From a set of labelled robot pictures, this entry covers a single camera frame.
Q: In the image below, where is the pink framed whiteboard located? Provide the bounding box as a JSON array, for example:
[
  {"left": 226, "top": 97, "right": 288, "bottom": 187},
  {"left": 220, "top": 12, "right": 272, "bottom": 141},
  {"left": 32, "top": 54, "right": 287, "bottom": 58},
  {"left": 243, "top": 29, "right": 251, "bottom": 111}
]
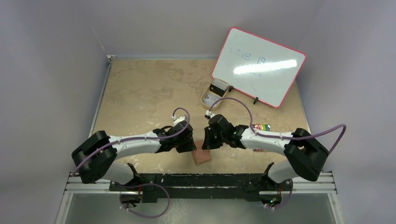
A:
[{"left": 212, "top": 27, "right": 306, "bottom": 108}]

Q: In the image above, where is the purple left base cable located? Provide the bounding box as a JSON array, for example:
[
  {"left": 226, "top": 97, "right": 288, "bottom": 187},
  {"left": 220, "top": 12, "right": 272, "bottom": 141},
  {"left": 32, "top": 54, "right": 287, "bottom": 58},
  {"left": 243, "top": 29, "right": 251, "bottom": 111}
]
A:
[{"left": 119, "top": 181, "right": 173, "bottom": 219}]

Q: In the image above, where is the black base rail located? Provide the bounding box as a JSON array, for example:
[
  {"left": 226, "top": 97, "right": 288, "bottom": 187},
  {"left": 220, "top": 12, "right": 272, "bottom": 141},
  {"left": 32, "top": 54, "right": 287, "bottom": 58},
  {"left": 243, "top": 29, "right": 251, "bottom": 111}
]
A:
[{"left": 109, "top": 173, "right": 292, "bottom": 203}]

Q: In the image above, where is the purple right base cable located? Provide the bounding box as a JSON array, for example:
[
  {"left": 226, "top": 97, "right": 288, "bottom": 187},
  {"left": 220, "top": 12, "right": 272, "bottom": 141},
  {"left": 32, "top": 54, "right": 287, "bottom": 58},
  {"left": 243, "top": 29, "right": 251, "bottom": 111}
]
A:
[{"left": 263, "top": 179, "right": 295, "bottom": 211}]

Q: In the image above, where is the aluminium table frame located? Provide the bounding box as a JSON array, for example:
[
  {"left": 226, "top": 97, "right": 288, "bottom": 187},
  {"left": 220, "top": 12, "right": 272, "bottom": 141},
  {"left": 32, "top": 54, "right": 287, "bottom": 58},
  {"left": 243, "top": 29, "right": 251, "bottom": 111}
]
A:
[{"left": 57, "top": 58, "right": 342, "bottom": 224}]

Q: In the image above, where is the marker pen pack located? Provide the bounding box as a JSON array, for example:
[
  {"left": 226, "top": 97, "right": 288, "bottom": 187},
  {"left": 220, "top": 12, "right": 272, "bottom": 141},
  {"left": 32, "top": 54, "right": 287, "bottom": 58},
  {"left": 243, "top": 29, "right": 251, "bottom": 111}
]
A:
[{"left": 252, "top": 124, "right": 271, "bottom": 153}]

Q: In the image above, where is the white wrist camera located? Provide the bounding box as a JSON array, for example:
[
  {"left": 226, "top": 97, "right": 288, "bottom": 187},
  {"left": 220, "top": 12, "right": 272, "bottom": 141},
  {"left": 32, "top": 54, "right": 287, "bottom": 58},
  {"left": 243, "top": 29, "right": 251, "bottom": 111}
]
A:
[
  {"left": 204, "top": 110, "right": 216, "bottom": 120},
  {"left": 172, "top": 115, "right": 189, "bottom": 126}
]

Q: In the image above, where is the beige oval tray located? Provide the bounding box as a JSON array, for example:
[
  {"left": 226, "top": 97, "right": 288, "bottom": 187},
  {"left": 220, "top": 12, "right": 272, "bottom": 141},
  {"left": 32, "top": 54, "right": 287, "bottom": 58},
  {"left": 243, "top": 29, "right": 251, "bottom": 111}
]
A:
[{"left": 200, "top": 83, "right": 229, "bottom": 110}]

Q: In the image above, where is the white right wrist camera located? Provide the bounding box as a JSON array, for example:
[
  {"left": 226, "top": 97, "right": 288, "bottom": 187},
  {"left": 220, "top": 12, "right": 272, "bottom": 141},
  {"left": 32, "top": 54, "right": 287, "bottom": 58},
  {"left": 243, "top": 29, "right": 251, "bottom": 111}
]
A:
[{"left": 204, "top": 110, "right": 216, "bottom": 120}]

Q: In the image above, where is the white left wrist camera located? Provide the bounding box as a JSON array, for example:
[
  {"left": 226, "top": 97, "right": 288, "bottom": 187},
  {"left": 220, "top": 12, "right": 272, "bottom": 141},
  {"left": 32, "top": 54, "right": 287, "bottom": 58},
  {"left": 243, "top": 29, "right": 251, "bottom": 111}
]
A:
[{"left": 172, "top": 115, "right": 189, "bottom": 126}]

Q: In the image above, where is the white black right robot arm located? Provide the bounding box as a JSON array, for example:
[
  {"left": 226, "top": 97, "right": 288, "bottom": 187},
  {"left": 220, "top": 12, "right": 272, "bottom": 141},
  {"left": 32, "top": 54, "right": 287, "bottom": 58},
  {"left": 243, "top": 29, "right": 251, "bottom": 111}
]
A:
[{"left": 202, "top": 113, "right": 330, "bottom": 190}]

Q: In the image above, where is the pink leather card holder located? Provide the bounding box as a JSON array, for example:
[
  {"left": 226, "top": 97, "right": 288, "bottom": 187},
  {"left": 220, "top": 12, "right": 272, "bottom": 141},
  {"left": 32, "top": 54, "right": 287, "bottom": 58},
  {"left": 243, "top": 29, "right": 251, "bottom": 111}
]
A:
[{"left": 191, "top": 140, "right": 212, "bottom": 165}]

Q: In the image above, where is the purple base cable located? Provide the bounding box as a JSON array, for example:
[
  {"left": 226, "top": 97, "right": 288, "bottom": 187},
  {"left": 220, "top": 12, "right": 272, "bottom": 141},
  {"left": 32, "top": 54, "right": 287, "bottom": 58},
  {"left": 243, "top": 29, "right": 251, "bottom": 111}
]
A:
[
  {"left": 119, "top": 181, "right": 173, "bottom": 219},
  {"left": 263, "top": 179, "right": 295, "bottom": 211}
]

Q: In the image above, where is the stack of credit cards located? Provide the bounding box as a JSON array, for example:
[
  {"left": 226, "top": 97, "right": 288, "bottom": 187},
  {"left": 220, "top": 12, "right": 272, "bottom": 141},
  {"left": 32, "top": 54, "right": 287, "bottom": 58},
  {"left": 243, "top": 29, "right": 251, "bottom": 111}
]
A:
[{"left": 209, "top": 78, "right": 230, "bottom": 97}]

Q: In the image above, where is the VIP card lying in tray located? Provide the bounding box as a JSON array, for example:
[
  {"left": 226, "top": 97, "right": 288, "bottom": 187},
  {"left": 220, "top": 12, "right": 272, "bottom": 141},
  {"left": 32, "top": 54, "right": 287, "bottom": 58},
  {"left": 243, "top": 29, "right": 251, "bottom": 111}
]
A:
[{"left": 203, "top": 93, "right": 221, "bottom": 106}]

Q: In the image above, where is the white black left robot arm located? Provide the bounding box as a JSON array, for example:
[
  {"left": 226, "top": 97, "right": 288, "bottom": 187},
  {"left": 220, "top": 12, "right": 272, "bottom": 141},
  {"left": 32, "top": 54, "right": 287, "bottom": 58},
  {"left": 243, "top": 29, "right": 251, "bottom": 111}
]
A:
[{"left": 71, "top": 121, "right": 196, "bottom": 191}]

